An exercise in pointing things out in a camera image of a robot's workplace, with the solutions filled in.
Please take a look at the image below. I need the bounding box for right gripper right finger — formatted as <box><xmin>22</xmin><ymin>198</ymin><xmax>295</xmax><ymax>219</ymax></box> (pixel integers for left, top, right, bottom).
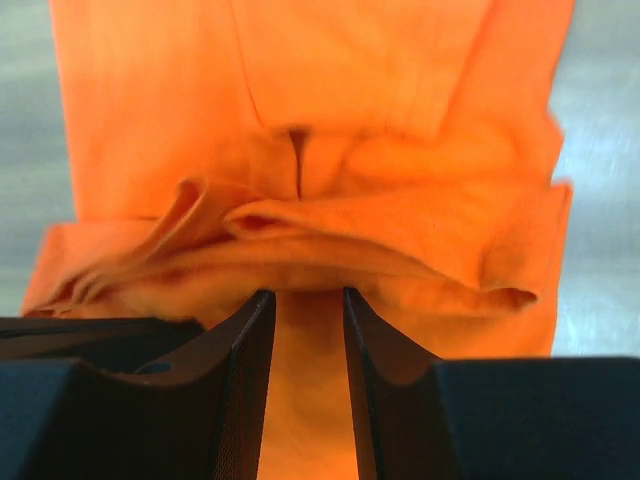
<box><xmin>343</xmin><ymin>288</ymin><xmax>460</xmax><ymax>480</ymax></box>

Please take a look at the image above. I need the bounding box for orange t shirt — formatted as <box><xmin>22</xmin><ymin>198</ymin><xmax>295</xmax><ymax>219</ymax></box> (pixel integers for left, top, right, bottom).
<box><xmin>21</xmin><ymin>1</ymin><xmax>574</xmax><ymax>479</ymax></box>

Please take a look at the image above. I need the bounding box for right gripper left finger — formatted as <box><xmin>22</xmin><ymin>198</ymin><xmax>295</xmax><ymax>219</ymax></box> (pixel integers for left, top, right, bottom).
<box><xmin>75</xmin><ymin>291</ymin><xmax>275</xmax><ymax>479</ymax></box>

